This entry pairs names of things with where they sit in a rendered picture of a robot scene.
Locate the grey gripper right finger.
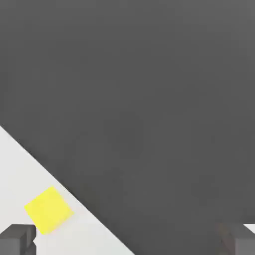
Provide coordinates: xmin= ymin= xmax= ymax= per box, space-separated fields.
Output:
xmin=216 ymin=222 xmax=255 ymax=255

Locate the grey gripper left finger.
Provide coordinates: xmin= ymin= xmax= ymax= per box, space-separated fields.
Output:
xmin=0 ymin=224 xmax=37 ymax=255

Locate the small yellow cube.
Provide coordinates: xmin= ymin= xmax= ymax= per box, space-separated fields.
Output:
xmin=23 ymin=186 xmax=75 ymax=236

